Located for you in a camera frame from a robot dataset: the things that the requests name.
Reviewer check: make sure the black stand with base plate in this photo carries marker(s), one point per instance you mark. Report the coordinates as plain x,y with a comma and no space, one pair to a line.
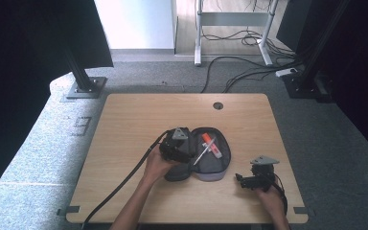
86,87
306,86

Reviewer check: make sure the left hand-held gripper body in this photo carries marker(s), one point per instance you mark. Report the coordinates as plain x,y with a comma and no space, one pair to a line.
177,147

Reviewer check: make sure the dark grey pencil case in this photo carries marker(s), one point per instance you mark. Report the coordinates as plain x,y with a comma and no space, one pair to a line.
212,167

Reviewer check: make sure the dark upright panel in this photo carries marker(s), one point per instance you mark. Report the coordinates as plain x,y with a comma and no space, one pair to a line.
289,25

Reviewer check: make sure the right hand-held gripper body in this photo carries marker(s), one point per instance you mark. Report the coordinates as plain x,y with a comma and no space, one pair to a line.
263,177

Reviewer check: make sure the white desk frame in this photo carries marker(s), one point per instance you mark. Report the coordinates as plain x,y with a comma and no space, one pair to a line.
233,18

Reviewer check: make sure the silver pen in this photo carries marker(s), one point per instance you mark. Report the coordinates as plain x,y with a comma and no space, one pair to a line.
201,156

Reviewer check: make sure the orange highlighter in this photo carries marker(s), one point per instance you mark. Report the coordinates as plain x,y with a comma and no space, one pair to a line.
207,139

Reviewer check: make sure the person's left hand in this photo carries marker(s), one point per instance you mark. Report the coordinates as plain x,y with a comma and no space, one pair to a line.
156,169

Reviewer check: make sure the grey table edge bracket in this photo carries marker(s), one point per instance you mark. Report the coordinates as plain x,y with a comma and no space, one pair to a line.
303,210
68,210

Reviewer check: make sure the black curtain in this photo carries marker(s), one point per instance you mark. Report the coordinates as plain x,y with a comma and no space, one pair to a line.
364,64
19,80

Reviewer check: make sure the white power strip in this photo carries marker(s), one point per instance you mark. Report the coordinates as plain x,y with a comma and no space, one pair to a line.
286,72

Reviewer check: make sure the person's right hand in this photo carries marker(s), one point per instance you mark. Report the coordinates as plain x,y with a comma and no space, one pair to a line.
274,204

